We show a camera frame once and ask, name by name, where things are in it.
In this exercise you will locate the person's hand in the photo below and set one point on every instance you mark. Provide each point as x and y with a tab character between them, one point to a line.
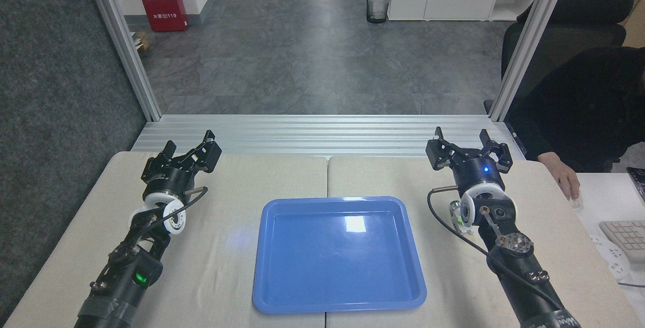
567	177

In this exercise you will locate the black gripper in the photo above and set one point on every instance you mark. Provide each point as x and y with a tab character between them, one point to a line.
169	178
479	172

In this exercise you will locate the grey mesh trash bin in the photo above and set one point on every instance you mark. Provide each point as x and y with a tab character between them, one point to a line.
378	5

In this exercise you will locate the silver aluminium rail platform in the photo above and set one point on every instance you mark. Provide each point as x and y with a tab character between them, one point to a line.
327	136

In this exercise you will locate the blue plastic tray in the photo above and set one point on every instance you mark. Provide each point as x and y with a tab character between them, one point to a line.
337	257

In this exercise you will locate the black office chair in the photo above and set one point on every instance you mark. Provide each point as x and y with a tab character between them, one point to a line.
584	10

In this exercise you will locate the white computer mouse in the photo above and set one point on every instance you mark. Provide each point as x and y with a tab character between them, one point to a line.
577	203

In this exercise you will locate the silver aluminium post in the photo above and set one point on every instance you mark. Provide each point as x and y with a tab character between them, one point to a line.
526	46
123	41

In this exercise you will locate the small cardboard box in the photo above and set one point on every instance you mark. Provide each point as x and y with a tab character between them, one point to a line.
140	41

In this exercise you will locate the white power strip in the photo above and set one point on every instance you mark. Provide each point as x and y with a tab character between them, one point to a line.
612	260

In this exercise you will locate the black flat device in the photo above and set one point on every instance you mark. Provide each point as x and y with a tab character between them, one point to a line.
638	184

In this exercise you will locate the beige keyboard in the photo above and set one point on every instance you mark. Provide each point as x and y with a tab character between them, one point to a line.
627	237

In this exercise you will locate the person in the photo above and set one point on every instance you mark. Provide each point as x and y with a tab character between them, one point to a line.
589	106

